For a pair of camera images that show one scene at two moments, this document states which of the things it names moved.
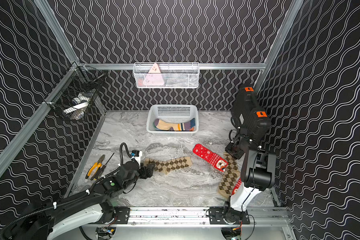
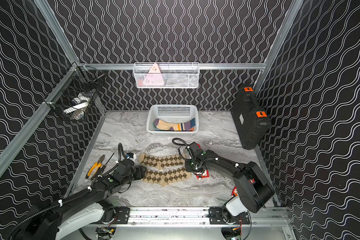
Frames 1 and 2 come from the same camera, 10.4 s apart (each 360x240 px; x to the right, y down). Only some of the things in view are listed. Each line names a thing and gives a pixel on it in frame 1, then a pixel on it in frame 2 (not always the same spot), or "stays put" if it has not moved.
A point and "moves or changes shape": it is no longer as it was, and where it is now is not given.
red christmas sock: x=217 y=161 moves or changes shape
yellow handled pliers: x=93 y=170 stays put
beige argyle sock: x=231 y=176 → x=165 y=177
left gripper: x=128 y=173 stays put
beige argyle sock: x=166 y=166 moves or changes shape
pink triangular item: x=154 y=78 stays put
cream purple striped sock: x=160 y=125 stays put
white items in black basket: x=80 y=104 stays put
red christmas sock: x=236 y=186 stays put
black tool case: x=245 y=114 stays put
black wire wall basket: x=74 y=97 stays put
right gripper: x=228 y=149 → x=187 y=167
